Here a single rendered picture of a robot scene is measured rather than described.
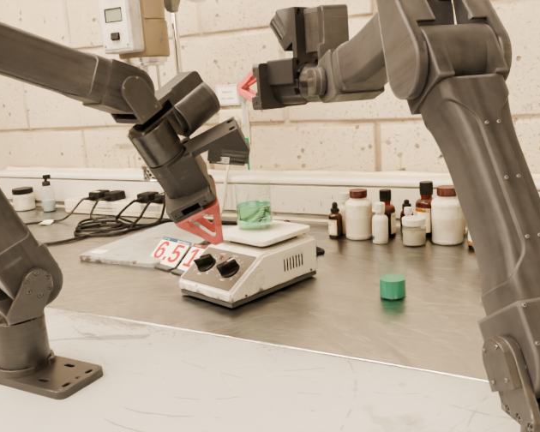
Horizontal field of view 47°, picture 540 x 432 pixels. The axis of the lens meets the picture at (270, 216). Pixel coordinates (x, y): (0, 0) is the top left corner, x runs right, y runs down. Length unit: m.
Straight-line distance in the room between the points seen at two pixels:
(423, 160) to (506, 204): 0.88
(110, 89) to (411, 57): 0.38
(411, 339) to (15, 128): 1.58
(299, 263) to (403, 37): 0.54
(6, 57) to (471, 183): 0.51
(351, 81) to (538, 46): 0.64
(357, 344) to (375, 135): 0.70
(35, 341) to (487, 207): 0.54
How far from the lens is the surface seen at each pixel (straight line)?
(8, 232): 0.76
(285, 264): 1.00
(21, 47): 0.77
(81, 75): 0.78
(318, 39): 0.87
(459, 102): 0.54
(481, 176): 0.52
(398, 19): 0.58
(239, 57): 1.55
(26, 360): 0.81
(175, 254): 1.19
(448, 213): 1.21
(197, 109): 0.85
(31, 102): 2.05
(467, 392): 0.70
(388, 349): 0.79
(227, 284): 0.94
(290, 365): 0.76
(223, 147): 0.84
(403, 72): 0.58
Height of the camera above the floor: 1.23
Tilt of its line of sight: 12 degrees down
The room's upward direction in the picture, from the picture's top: 4 degrees counter-clockwise
